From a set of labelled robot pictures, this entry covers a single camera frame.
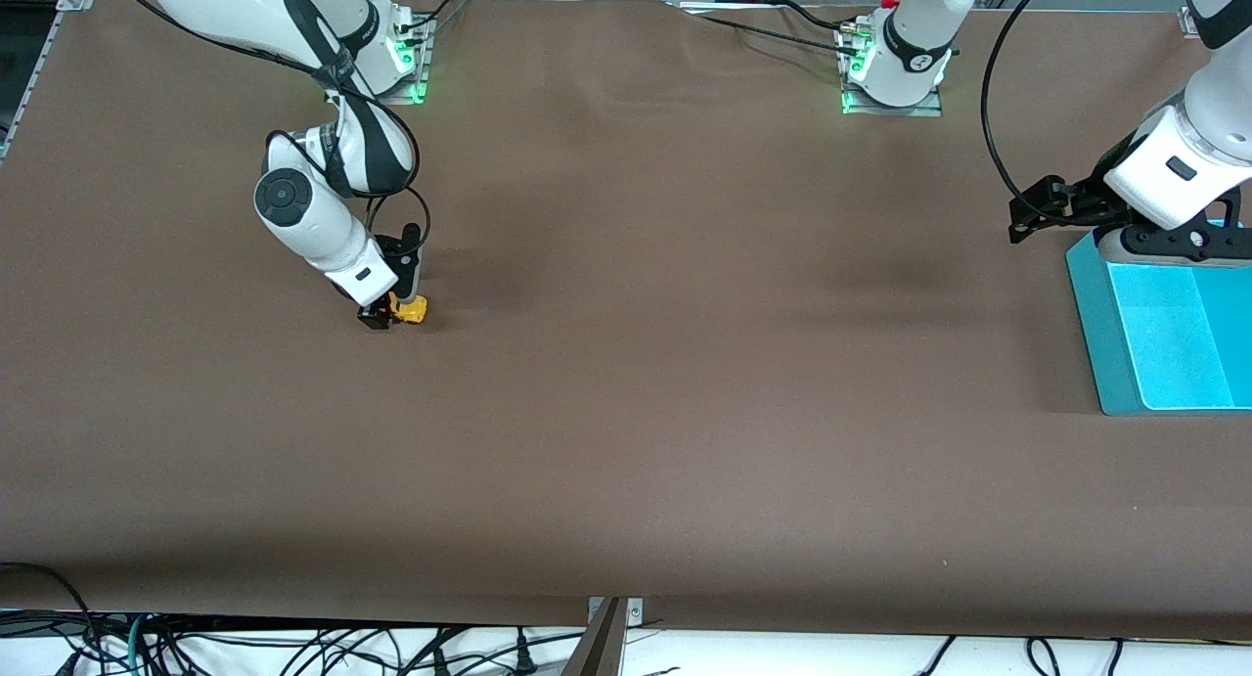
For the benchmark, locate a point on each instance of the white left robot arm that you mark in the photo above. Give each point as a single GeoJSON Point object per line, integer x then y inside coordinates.
{"type": "Point", "coordinates": [1213, 99]}

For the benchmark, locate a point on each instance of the teal plastic bin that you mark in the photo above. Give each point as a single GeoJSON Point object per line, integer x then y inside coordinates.
{"type": "Point", "coordinates": [1174, 343]}

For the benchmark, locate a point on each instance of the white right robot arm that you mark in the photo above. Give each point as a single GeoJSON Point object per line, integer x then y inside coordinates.
{"type": "Point", "coordinates": [293, 216]}

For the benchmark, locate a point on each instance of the dark metal bar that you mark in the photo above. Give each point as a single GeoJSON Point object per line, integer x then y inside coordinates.
{"type": "Point", "coordinates": [599, 652]}

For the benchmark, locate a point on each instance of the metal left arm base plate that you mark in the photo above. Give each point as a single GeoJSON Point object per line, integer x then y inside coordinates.
{"type": "Point", "coordinates": [895, 112]}

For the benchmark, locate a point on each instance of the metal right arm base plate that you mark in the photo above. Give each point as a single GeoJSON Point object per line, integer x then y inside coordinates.
{"type": "Point", "coordinates": [423, 69]}

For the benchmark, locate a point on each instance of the yellow beetle toy car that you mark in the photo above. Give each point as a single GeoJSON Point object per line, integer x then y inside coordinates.
{"type": "Point", "coordinates": [413, 311]}

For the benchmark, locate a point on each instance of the small metal clamp bracket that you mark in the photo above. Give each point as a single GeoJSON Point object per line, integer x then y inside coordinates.
{"type": "Point", "coordinates": [634, 612]}

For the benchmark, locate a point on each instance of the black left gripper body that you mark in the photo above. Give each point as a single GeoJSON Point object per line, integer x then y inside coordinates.
{"type": "Point", "coordinates": [1089, 199]}

